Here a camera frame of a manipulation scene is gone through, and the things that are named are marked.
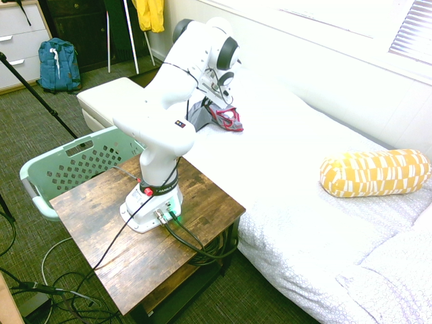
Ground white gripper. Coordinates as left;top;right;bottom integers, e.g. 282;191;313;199
197;74;234;106

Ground grey garment with red trim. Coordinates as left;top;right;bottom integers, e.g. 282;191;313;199
186;101;245;133

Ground white clothes rack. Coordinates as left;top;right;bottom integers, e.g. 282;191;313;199
106;0;157;76

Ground mint green laundry basket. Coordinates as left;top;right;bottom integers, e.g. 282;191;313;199
19;126;146;223

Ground yellow jacket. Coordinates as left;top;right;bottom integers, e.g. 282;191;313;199
131;0;165;34

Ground cream upholstered ottoman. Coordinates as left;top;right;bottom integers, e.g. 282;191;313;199
76;76;146;132

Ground white bed mattress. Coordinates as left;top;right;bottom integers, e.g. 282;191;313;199
182;67;432;324

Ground dark wooden cabinet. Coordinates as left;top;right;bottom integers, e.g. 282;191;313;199
37;0;152;74

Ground blue backpack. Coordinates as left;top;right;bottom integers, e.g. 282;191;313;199
36;37;83;95

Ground yellow white patterned bolster pillow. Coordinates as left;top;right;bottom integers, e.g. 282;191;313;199
319;148;432;198

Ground rustic wooden side table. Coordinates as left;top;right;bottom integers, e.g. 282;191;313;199
49;155;246;324

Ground white drawer dresser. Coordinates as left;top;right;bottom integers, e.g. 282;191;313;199
0;0;53;95

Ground white window blinds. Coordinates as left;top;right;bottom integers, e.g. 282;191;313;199
387;0;432;65

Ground white circle-patterned duvet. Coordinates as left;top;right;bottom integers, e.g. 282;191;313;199
335;202;432;324

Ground light wooden board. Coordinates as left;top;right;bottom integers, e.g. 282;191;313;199
0;272;25;324

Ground black strap with red knob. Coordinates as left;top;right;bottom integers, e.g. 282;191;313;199
138;167;180;198

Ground thick black base cable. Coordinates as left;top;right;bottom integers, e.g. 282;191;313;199
167;209;240;267
163;221;239;260

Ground thin black cable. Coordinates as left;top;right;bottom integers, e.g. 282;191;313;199
92;164;155;271

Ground black camera tripod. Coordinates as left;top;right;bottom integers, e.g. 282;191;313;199
0;51;86;148

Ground white floor cable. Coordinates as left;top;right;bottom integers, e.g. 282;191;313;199
40;236;74;287

